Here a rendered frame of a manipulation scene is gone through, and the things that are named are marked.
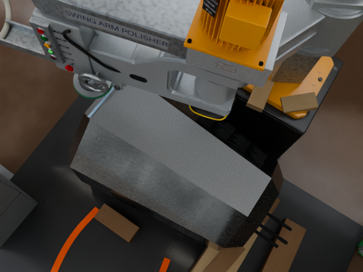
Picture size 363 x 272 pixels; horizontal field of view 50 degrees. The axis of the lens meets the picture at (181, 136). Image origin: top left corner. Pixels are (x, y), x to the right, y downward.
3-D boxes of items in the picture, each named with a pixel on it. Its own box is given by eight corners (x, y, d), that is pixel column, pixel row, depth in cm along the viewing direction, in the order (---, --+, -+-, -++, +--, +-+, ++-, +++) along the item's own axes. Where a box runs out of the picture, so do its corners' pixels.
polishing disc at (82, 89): (65, 83, 214) (65, 82, 213) (91, 56, 221) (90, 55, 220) (95, 104, 211) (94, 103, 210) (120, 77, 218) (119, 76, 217)
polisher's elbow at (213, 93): (218, 60, 182) (225, 35, 163) (244, 90, 177) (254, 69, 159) (186, 80, 177) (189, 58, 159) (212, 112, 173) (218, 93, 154)
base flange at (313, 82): (267, 26, 256) (269, 22, 251) (334, 63, 249) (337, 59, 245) (230, 81, 240) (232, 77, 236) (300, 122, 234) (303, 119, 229)
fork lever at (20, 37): (136, 61, 200) (136, 56, 196) (123, 93, 194) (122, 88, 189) (12, 19, 202) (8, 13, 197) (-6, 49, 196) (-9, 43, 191)
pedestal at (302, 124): (240, 67, 329) (262, 12, 259) (308, 106, 320) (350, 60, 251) (199, 127, 308) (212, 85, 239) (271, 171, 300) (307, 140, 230)
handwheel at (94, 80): (116, 80, 189) (113, 64, 175) (108, 97, 185) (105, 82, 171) (87, 70, 190) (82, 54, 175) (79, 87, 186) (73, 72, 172)
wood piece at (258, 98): (257, 79, 237) (259, 75, 233) (272, 85, 237) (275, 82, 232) (245, 106, 231) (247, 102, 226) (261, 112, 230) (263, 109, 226)
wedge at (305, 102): (311, 95, 236) (314, 91, 231) (315, 110, 233) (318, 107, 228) (280, 97, 234) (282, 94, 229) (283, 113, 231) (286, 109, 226)
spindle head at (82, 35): (142, 56, 197) (138, -3, 155) (126, 93, 190) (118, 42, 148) (76, 35, 199) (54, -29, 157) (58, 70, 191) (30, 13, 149)
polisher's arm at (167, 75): (234, 92, 198) (257, 36, 152) (221, 131, 190) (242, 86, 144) (99, 48, 202) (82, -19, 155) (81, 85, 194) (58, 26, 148)
